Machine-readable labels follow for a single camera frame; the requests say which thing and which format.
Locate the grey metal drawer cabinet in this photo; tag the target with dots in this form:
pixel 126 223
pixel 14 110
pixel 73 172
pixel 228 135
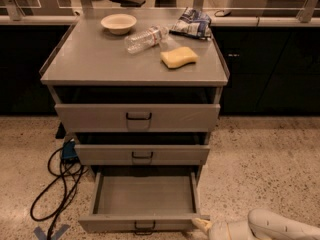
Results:
pixel 93 67

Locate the grey middle drawer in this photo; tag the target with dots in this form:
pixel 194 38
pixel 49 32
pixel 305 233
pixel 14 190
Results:
pixel 94 154

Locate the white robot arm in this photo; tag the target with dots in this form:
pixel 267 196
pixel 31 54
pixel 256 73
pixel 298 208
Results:
pixel 261 224

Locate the yellow sponge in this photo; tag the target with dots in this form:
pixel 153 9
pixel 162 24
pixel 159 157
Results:
pixel 178 57

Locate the black office chair armrest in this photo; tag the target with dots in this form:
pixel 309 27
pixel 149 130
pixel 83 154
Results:
pixel 130 3

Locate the grey bottom drawer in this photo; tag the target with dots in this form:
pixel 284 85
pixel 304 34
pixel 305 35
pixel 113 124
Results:
pixel 143 199

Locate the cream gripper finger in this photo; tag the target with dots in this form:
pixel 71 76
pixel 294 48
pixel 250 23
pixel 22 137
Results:
pixel 202 225

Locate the blue white snack bag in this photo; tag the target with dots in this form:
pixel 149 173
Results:
pixel 193 23

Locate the grey top drawer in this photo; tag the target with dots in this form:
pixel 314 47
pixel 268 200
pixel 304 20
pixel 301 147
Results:
pixel 138 117

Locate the blue power adapter box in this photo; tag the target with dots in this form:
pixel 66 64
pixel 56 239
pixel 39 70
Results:
pixel 68 151

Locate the clear plastic water bottle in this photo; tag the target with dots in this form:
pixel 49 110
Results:
pixel 146 39

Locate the white paper bowl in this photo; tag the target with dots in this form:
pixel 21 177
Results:
pixel 118 24

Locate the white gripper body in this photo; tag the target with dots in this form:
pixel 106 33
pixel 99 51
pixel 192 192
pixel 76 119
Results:
pixel 217 231

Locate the grey drawer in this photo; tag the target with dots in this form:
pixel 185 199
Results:
pixel 138 117
pixel 143 199
pixel 94 154

